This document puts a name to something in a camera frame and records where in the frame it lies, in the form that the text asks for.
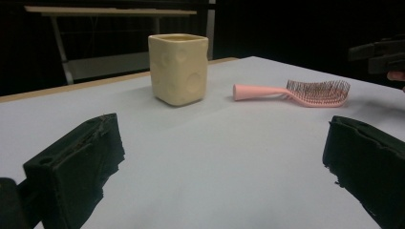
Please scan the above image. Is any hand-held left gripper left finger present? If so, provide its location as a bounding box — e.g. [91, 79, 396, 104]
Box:
[22, 113, 126, 229]

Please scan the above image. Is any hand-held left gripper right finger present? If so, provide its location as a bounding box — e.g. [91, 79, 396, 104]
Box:
[322, 114, 405, 229]

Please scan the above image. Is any pink hairbrush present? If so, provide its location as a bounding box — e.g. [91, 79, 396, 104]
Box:
[232, 79, 352, 109]

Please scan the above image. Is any cream yellow dimpled cup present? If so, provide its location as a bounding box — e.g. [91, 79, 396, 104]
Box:
[147, 32, 210, 108]

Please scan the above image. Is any metal frame table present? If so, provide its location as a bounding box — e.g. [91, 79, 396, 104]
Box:
[24, 0, 217, 86]

